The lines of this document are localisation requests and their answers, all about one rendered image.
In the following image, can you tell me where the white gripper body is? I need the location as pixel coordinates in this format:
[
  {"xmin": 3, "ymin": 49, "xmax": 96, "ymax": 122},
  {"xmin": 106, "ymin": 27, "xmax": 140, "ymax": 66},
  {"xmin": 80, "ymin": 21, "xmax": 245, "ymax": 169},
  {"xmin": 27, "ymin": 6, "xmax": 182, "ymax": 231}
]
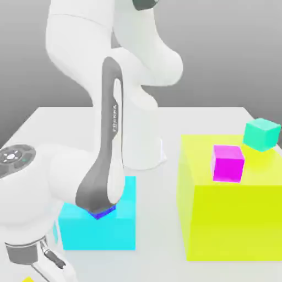
[{"xmin": 30, "ymin": 261, "xmax": 77, "ymax": 282}]

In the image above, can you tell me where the small blue cube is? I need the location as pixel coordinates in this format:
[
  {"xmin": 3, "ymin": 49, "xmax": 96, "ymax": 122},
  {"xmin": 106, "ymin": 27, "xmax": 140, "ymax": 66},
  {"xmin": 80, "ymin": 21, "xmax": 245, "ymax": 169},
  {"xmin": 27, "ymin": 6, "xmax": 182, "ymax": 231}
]
[{"xmin": 88, "ymin": 204, "xmax": 117, "ymax": 221}]

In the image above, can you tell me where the small magenta cube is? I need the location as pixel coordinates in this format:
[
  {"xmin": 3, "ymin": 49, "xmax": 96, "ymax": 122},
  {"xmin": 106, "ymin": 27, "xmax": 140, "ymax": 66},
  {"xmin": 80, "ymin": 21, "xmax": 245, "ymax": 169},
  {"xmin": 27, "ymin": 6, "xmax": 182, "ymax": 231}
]
[{"xmin": 210, "ymin": 144, "xmax": 246, "ymax": 184}]

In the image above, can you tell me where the small teal cube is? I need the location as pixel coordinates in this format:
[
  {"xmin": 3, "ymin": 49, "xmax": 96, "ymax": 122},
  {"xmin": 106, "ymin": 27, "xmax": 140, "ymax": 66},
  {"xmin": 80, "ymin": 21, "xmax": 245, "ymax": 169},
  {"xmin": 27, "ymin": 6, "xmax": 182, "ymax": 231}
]
[{"xmin": 242, "ymin": 117, "xmax": 282, "ymax": 153}]

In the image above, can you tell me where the large cyan box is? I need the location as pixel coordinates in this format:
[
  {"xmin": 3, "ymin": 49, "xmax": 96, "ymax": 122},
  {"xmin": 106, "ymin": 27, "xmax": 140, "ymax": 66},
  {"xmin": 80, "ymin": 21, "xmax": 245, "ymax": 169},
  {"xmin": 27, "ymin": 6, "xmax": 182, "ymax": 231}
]
[{"xmin": 58, "ymin": 176, "xmax": 137, "ymax": 251}]

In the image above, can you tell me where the large yellow box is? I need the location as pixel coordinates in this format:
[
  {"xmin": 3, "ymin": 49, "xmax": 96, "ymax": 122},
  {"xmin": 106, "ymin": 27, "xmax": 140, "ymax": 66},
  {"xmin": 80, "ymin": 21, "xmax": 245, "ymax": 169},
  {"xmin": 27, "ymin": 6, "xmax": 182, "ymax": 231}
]
[{"xmin": 177, "ymin": 134, "xmax": 282, "ymax": 262}]

